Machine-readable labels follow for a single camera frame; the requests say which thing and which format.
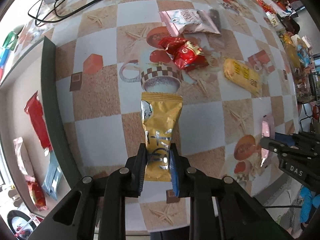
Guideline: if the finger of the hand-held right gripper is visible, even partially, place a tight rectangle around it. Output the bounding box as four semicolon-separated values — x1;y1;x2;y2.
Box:
274;131;320;147
259;138;318;162

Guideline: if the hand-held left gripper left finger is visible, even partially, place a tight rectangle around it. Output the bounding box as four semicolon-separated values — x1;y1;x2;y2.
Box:
27;143;147;240

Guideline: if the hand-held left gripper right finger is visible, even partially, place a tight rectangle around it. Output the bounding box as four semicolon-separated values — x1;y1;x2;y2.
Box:
170;144;285;240

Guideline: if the small pink snack packet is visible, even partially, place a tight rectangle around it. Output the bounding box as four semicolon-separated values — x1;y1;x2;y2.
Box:
259;114;275;168

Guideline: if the gold snack packet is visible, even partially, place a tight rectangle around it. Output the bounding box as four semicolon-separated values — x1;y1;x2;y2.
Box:
140;92;183;182

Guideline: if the shallow cardboard box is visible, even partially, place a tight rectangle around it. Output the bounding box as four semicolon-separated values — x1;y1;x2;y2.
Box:
0;35;87;215

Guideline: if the pink white snack packet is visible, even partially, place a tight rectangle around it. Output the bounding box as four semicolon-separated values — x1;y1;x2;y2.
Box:
159;9;221;36

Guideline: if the person's right hand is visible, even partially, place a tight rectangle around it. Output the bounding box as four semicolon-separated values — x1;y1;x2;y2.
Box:
299;186;319;224

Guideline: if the red round patterned tray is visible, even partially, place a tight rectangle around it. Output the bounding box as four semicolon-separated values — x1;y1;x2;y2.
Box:
311;102;320;122

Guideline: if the grey patterned cushion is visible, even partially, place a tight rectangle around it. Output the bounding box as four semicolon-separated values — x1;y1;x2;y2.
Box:
275;205;308;233

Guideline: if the checkered printed tablecloth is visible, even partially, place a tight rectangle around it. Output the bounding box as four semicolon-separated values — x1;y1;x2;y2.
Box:
15;0;304;233

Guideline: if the yellow snack packet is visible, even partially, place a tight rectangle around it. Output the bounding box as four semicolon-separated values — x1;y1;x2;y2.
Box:
222;58;263;97

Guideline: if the blue snack bag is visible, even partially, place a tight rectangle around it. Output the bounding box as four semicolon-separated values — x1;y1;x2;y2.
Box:
296;44;313;67

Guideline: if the light blue snack packet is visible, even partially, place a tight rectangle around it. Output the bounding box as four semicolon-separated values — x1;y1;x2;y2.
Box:
41;151;63;201

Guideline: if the small red snack packet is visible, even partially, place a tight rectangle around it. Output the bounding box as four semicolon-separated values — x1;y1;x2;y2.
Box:
27;180;48;211

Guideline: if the long red snack packet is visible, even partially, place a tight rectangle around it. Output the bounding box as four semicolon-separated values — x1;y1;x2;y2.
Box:
24;91;53;153

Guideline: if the red gold candy packet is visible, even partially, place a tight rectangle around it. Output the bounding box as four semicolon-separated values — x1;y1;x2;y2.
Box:
174;40;209;70

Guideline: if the pink pictured snack packet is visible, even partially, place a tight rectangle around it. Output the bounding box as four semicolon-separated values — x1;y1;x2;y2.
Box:
13;137;35;183

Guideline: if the red crinkled candy packet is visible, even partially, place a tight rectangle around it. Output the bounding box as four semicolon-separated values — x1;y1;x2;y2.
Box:
158;36;187;60

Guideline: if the black white round object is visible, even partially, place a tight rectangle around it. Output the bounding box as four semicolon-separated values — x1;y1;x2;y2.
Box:
6;209;38;240

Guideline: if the blue plastic basin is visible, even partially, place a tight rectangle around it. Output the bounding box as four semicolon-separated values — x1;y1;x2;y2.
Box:
0;49;10;67

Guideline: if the green plastic basin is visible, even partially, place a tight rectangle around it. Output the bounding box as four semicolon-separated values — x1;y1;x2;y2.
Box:
2;31;19;49

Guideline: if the black cable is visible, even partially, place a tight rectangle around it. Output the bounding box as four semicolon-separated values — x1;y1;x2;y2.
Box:
27;0;123;27

